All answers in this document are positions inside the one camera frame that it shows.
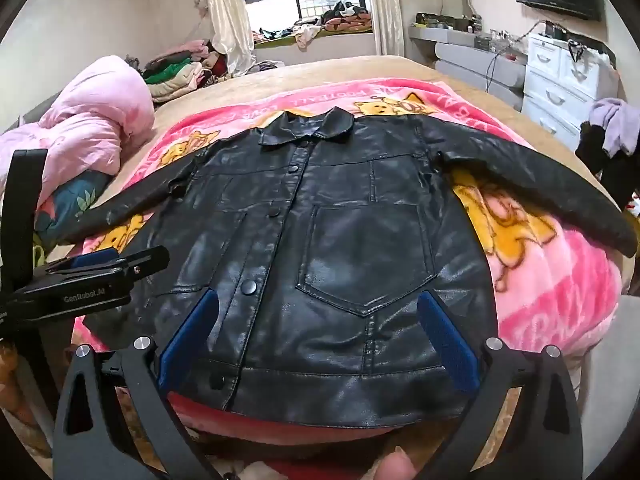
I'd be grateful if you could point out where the person's right hand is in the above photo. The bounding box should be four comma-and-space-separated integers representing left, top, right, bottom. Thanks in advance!
381, 445, 419, 480

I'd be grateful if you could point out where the dark floral pillow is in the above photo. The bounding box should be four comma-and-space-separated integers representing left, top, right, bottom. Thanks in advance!
32, 170, 113, 252

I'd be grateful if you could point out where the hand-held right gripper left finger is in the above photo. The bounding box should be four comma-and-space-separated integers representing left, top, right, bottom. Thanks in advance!
52, 289, 221, 480

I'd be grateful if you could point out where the purple garment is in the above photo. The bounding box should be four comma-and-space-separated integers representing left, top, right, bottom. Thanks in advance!
587, 97, 640, 159

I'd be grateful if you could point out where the pile of folded clothes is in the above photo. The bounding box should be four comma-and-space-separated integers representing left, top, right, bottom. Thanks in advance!
125, 39, 236, 104

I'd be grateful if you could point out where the white drawer cabinet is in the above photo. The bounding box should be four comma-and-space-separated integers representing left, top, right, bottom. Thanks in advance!
520, 32, 619, 152

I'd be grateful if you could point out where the cream curtain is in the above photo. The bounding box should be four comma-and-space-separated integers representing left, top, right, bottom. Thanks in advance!
196, 0, 257, 77
366, 0, 407, 58

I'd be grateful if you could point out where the red cloth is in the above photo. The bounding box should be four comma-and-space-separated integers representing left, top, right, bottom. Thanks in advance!
167, 390, 396, 480

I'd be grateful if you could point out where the black leather jacket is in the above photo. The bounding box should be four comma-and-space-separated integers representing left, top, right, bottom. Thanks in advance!
60, 106, 638, 417

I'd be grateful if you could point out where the black cable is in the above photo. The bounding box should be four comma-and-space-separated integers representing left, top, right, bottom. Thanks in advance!
483, 20, 549, 94

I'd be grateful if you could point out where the cluster of toiletry bottles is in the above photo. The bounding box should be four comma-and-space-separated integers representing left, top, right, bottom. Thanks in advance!
414, 10, 527, 54

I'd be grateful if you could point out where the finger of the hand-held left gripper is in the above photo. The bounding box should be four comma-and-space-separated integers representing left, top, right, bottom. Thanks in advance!
112, 246, 171, 282
47, 251, 125, 276

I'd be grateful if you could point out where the pink quilt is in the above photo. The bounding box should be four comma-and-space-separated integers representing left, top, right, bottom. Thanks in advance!
0, 55, 157, 213

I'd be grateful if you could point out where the pink printed blanket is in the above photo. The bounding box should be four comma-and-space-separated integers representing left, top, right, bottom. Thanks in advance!
72, 77, 625, 443

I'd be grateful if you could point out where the heap of clothes on windowsill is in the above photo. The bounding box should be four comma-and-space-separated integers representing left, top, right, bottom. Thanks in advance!
251, 1, 374, 51

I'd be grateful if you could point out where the grey dressing table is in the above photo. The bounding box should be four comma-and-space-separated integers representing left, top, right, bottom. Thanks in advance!
408, 22, 528, 111

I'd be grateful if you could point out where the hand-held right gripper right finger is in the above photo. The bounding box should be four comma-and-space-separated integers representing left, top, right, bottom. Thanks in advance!
416, 290, 584, 480

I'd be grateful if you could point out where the wavy framed mirror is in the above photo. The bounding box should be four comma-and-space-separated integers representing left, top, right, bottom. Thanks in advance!
439, 0, 479, 20

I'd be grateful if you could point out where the black garment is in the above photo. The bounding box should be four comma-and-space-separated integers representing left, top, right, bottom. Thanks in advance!
575, 122, 640, 212

